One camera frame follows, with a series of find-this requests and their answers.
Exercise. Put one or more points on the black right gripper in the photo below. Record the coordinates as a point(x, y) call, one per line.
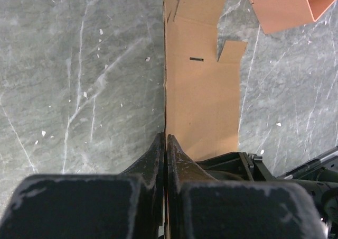
point(318, 176)

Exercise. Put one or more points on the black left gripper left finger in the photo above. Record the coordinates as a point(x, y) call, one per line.
point(124, 205)

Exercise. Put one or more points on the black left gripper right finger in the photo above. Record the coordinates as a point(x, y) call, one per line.
point(200, 206)

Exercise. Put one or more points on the brown cardboard box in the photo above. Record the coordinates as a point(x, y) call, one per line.
point(202, 92)

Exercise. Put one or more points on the peach plastic file organizer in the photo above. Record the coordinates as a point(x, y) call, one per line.
point(279, 15)

